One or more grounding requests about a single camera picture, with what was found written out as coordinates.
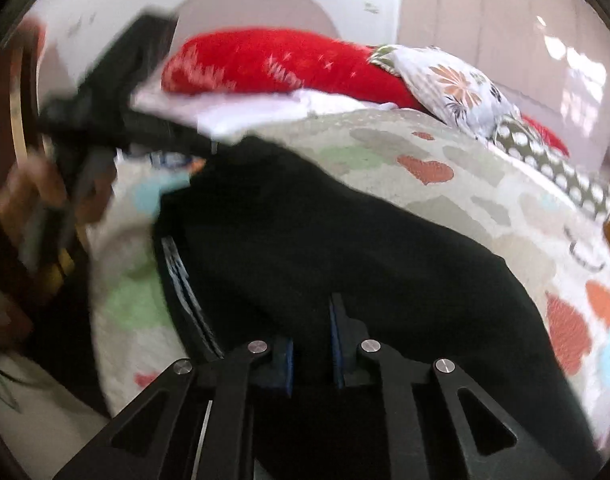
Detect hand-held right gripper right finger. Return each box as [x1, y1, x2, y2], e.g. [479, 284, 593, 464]
[329, 292, 606, 480]

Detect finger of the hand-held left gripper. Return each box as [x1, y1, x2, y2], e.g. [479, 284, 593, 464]
[119, 109, 222, 159]

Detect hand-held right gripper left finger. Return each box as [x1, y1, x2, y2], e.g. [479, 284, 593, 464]
[52, 336, 293, 480]

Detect black pants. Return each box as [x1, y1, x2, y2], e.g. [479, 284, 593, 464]
[152, 135, 606, 480]

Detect person's left hand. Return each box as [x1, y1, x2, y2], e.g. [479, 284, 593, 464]
[0, 157, 116, 241]

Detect white bed sheet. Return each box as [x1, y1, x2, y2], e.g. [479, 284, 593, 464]
[132, 87, 401, 141]

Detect red pillow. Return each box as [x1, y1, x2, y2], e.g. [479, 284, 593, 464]
[161, 27, 571, 158]

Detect white arched headboard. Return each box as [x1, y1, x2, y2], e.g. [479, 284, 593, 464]
[174, 0, 342, 43]

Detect heart print bed cover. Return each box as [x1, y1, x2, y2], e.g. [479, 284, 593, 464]
[87, 107, 610, 456]

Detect white printed cloth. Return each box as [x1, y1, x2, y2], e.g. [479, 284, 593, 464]
[0, 352, 113, 480]

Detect olive white dotted pillow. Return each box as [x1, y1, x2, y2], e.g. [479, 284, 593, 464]
[490, 117, 610, 221]

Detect floral print pillow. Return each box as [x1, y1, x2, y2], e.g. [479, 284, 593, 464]
[367, 44, 523, 141]

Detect white wardrobe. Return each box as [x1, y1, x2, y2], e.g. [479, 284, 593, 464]
[400, 0, 610, 171]

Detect brown wooden frame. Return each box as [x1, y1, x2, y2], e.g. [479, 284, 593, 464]
[0, 25, 90, 296]

